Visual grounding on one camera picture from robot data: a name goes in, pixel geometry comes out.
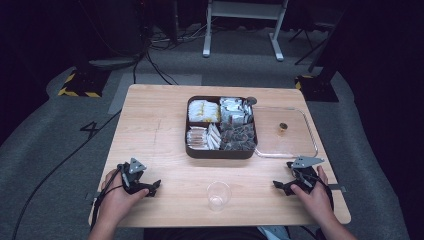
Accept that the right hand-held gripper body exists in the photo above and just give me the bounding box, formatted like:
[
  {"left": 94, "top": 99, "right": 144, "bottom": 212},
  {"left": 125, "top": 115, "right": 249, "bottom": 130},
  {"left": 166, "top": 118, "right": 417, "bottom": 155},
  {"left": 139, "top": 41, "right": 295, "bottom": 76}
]
[{"left": 286, "top": 155, "right": 325, "bottom": 194}]

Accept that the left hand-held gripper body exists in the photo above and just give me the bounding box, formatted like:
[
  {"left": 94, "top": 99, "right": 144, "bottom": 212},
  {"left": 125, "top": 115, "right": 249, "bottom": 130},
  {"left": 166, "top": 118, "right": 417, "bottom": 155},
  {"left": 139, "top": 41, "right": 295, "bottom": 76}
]
[{"left": 116, "top": 157, "right": 151, "bottom": 196}]

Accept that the person's right hand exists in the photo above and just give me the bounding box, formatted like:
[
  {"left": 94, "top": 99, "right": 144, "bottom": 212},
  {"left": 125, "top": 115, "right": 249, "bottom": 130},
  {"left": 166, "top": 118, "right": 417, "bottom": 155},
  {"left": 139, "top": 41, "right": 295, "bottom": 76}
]
[{"left": 290, "top": 165, "right": 335, "bottom": 225}]

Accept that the person's left hand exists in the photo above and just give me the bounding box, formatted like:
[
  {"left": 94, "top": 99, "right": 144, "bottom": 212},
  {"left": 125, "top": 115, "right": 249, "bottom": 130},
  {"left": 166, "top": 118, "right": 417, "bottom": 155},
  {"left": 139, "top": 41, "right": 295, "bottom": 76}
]
[{"left": 99, "top": 169, "right": 150, "bottom": 228}]

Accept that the clear box lid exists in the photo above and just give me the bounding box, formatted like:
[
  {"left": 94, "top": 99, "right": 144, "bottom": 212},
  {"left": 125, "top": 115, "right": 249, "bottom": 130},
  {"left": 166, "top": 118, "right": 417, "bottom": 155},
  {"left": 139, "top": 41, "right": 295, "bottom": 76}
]
[{"left": 252, "top": 105, "right": 319, "bottom": 159}]

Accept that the pale blue shoe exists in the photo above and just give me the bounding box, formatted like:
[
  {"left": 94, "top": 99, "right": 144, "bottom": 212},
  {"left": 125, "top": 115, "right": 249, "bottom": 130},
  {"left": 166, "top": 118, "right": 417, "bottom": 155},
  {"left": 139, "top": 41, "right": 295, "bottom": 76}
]
[{"left": 257, "top": 225, "right": 290, "bottom": 240}]

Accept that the person's dark clothing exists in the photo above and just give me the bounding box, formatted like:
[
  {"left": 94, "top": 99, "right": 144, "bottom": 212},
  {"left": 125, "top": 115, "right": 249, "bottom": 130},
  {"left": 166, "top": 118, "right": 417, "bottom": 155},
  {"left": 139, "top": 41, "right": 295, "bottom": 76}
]
[{"left": 143, "top": 226, "right": 262, "bottom": 240}]

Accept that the clear plastic cup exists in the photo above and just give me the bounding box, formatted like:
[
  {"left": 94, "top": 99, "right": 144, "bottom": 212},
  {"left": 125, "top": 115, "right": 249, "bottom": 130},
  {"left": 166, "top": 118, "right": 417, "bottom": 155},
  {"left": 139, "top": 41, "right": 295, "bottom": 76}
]
[{"left": 205, "top": 180, "right": 232, "bottom": 213}]

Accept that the pile of dark tea bags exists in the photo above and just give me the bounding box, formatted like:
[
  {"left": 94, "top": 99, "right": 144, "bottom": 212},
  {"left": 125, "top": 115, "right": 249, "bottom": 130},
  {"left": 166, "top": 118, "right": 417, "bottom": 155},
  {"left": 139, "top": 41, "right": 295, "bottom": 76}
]
[{"left": 219, "top": 122, "right": 257, "bottom": 152}]

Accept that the pile of clear stick packets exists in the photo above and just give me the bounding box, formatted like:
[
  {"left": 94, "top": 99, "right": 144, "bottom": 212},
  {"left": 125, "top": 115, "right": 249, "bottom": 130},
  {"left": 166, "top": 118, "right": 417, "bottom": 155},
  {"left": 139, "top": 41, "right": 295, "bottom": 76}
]
[{"left": 186, "top": 123, "right": 222, "bottom": 151}]

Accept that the brown compartment box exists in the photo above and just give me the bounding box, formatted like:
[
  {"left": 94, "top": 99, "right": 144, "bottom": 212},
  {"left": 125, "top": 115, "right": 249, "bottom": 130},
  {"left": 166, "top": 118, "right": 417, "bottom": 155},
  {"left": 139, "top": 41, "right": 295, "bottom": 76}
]
[{"left": 184, "top": 95, "right": 258, "bottom": 160}]

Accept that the pile of white yellow packets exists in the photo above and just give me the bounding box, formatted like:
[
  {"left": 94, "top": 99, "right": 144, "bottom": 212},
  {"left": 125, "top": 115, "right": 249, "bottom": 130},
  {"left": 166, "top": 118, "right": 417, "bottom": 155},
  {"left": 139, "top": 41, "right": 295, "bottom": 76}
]
[{"left": 188, "top": 99, "right": 221, "bottom": 123}]

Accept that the black yellow striped stand base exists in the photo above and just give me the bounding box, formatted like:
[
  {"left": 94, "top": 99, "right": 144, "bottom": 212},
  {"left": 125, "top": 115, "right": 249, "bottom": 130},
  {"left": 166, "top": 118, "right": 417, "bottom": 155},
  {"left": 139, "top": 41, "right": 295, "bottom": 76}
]
[
  {"left": 57, "top": 67, "right": 111, "bottom": 99},
  {"left": 294, "top": 74, "right": 340, "bottom": 103}
]

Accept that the pile of silver packets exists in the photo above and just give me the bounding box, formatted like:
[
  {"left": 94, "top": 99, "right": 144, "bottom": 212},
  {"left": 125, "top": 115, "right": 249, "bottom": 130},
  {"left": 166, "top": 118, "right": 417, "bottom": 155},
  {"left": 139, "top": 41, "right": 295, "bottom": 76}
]
[{"left": 219, "top": 97, "right": 253, "bottom": 125}]

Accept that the grey flat stand base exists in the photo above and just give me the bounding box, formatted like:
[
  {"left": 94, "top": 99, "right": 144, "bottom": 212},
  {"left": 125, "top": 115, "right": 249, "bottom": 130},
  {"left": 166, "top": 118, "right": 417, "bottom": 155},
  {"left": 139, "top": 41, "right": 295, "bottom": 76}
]
[{"left": 87, "top": 56, "right": 138, "bottom": 71}]

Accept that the black tripod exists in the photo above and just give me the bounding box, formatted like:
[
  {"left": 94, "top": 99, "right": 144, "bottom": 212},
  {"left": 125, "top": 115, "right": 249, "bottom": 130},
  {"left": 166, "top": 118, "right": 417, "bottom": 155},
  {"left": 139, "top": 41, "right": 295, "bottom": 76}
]
[{"left": 287, "top": 21, "right": 336, "bottom": 66}]

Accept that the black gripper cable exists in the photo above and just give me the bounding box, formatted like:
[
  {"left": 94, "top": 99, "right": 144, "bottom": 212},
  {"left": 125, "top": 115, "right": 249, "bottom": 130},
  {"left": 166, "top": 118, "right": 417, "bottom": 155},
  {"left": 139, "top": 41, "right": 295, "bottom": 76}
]
[
  {"left": 313, "top": 174, "right": 335, "bottom": 212},
  {"left": 89, "top": 164, "right": 125, "bottom": 232}
]

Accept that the grey table strap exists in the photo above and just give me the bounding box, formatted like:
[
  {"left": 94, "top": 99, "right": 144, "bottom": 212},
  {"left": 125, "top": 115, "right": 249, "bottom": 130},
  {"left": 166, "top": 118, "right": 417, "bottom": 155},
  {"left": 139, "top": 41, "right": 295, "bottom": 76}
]
[{"left": 327, "top": 183, "right": 348, "bottom": 193}]

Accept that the long black floor cable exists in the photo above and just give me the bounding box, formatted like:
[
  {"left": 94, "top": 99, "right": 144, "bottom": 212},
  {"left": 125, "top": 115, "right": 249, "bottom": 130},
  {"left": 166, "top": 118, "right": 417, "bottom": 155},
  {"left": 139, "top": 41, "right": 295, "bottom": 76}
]
[{"left": 11, "top": 109, "right": 123, "bottom": 240}]

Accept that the bundle of floor cables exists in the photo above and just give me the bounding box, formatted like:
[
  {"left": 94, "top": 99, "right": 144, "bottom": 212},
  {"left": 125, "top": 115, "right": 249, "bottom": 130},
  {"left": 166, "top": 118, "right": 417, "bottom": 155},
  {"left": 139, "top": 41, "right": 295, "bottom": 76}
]
[{"left": 146, "top": 19, "right": 209, "bottom": 52}]

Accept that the white desk frame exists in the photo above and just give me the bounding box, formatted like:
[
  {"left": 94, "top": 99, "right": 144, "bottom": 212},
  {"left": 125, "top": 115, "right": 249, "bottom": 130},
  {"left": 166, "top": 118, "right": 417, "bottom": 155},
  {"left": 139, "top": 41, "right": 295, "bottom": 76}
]
[{"left": 202, "top": 0, "right": 290, "bottom": 62}]

